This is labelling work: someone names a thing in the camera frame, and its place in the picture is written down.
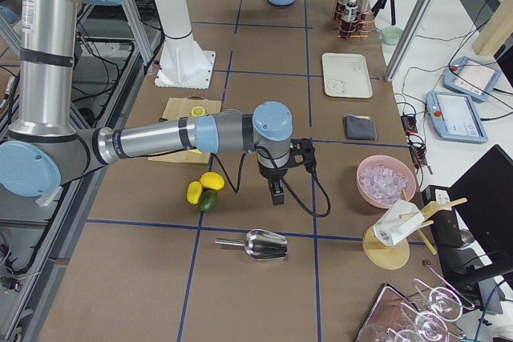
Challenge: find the green bowl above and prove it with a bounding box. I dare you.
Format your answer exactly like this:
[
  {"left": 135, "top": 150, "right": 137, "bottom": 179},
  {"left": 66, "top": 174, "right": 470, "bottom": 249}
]
[{"left": 381, "top": 26, "right": 403, "bottom": 46}]

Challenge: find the lemon half slice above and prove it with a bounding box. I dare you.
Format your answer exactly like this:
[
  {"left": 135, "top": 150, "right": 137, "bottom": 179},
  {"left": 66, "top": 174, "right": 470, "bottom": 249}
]
[{"left": 191, "top": 106, "right": 206, "bottom": 117}]

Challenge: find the copper wire bottle rack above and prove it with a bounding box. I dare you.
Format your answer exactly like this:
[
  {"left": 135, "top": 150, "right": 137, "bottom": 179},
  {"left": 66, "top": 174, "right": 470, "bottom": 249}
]
[{"left": 333, "top": 2, "right": 375, "bottom": 39}]

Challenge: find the grey folded cloth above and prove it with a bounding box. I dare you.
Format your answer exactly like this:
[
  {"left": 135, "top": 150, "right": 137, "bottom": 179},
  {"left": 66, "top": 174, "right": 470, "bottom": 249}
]
[{"left": 342, "top": 115, "right": 377, "bottom": 140}]

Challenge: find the wine glass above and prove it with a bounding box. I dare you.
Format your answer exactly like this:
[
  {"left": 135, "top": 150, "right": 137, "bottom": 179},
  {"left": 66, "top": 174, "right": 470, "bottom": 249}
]
[{"left": 413, "top": 278, "right": 475, "bottom": 322}]

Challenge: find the round yellow lemon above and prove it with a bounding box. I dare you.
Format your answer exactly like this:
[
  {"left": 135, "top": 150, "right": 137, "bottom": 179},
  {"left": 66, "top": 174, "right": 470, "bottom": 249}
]
[{"left": 199, "top": 171, "right": 225, "bottom": 191}]

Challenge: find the green lime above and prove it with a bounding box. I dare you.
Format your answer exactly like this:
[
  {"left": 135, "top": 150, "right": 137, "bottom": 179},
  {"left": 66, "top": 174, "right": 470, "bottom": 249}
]
[{"left": 198, "top": 190, "right": 218, "bottom": 212}]

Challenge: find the bamboo cutting board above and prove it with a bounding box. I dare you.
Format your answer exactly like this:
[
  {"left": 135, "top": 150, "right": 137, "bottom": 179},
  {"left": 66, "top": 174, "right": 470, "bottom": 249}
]
[{"left": 147, "top": 97, "right": 221, "bottom": 165}]

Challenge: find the white carton cup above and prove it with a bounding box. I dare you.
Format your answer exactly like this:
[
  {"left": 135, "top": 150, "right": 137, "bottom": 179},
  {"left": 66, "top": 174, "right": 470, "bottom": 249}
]
[{"left": 373, "top": 199, "right": 425, "bottom": 247}]

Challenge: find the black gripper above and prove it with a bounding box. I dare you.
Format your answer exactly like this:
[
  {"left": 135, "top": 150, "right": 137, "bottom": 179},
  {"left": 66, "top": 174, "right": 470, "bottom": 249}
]
[{"left": 256, "top": 147, "right": 289, "bottom": 206}]

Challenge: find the yellow sponge cloth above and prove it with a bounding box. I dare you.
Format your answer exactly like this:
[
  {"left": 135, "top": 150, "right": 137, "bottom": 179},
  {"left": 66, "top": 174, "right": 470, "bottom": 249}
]
[{"left": 352, "top": 115, "right": 372, "bottom": 120}]

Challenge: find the blue teach pendant far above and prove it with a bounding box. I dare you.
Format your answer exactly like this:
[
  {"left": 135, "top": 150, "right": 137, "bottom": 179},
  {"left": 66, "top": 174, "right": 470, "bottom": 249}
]
[{"left": 443, "top": 56, "right": 502, "bottom": 102}]

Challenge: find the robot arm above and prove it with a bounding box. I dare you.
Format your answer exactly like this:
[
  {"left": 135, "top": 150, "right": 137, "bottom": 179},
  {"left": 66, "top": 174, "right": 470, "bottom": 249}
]
[{"left": 1, "top": 0, "right": 293, "bottom": 197}]

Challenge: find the oval yellow lemon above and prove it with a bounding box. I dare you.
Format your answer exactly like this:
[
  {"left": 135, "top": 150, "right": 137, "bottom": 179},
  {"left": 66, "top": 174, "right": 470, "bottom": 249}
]
[{"left": 186, "top": 181, "right": 204, "bottom": 205}]

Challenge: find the blue teach pendant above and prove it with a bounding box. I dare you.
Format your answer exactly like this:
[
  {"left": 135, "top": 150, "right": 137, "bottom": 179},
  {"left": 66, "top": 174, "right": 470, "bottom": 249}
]
[
  {"left": 443, "top": 56, "right": 502, "bottom": 102},
  {"left": 426, "top": 91, "right": 488, "bottom": 143}
]

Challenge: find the blue teach pendant near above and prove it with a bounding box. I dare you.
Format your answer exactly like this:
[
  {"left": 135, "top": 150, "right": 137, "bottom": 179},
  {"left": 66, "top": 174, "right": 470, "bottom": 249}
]
[{"left": 426, "top": 91, "right": 488, "bottom": 143}]

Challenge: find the aluminium frame post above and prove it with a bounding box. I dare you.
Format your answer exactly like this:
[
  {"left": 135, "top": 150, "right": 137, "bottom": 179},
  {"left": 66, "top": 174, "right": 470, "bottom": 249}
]
[{"left": 384, "top": 0, "right": 434, "bottom": 82}]

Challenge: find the steel ice scoop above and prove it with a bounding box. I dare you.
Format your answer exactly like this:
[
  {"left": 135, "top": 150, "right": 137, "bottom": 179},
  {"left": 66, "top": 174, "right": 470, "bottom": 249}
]
[{"left": 214, "top": 229, "right": 288, "bottom": 261}]

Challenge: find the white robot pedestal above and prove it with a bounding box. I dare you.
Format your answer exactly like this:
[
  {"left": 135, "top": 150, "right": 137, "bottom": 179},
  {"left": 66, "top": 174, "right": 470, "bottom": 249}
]
[{"left": 155, "top": 0, "right": 216, "bottom": 90}]

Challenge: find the dark drink bottle right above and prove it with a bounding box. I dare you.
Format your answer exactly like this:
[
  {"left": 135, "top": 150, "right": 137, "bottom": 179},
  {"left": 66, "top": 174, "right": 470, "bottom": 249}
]
[{"left": 357, "top": 0, "right": 370, "bottom": 13}]

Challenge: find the black monitor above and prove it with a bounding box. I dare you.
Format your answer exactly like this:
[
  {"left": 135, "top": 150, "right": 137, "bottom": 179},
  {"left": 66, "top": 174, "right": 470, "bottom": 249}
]
[{"left": 439, "top": 143, "right": 513, "bottom": 297}]

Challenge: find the wooden cup stand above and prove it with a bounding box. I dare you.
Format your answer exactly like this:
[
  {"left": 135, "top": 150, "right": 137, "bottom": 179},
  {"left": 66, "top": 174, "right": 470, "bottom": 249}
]
[{"left": 362, "top": 198, "right": 467, "bottom": 270}]

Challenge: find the dark drink bottle left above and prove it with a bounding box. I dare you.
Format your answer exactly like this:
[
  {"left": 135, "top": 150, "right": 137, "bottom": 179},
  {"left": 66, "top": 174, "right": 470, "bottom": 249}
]
[{"left": 344, "top": 0, "right": 357, "bottom": 23}]

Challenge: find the pink ice bowl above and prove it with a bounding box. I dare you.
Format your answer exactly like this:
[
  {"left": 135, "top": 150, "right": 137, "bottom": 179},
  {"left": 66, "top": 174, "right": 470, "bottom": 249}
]
[{"left": 356, "top": 155, "right": 417, "bottom": 208}]

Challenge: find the cream bear tray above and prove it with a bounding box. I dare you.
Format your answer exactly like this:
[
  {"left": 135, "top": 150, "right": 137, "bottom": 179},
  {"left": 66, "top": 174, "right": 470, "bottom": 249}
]
[{"left": 321, "top": 53, "right": 373, "bottom": 99}]

